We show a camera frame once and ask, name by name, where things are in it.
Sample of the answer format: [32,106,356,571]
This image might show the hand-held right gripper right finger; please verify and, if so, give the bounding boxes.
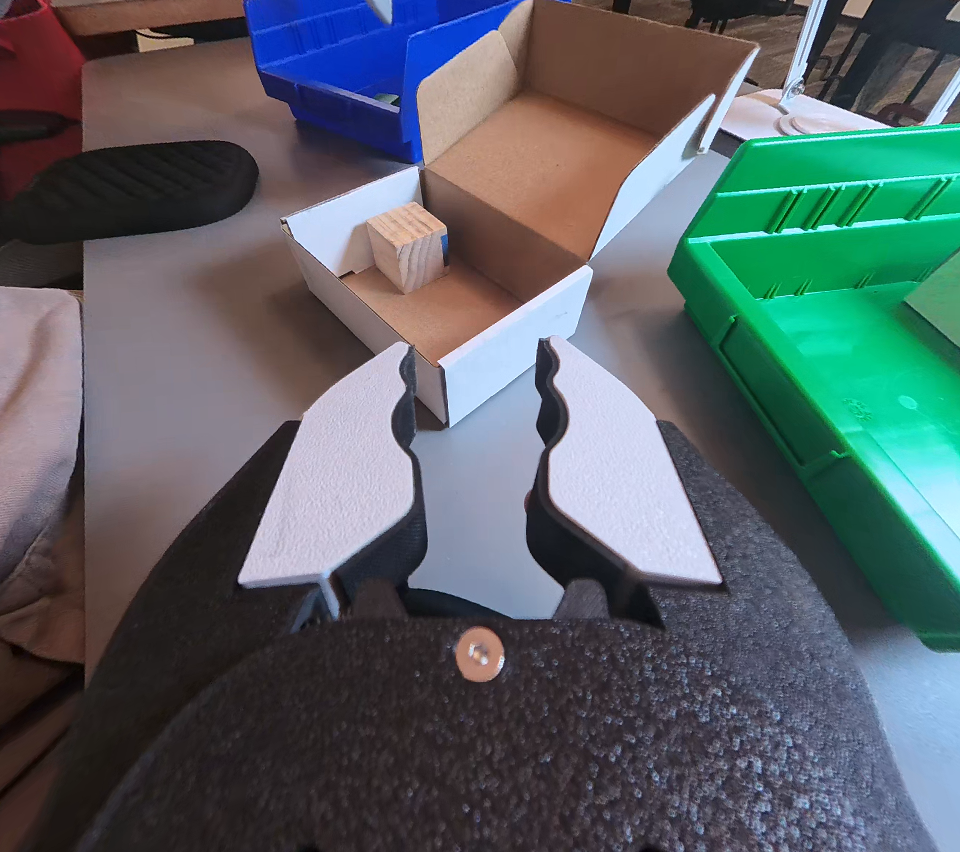
[525,336,723,587]

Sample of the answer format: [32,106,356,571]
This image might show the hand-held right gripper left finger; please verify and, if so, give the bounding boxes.
[238,342,429,617]

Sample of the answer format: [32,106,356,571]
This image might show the blue plastic bin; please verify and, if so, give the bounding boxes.
[243,0,579,165]

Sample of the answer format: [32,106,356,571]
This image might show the wooden cube with blue side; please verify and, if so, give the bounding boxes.
[366,201,451,296]

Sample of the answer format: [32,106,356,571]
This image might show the green plastic bin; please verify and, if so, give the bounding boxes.
[667,124,960,651]

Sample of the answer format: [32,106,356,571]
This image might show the person's beige trouser leg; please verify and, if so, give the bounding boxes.
[0,287,85,666]

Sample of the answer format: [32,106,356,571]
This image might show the red chair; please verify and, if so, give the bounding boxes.
[0,0,85,201]

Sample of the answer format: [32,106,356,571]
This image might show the black padded chair armrest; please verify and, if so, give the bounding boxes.
[0,141,260,246]

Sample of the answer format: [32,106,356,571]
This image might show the pale wooden cube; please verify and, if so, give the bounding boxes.
[903,259,960,347]

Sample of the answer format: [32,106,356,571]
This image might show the white desk lamp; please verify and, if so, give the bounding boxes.
[772,0,960,137]

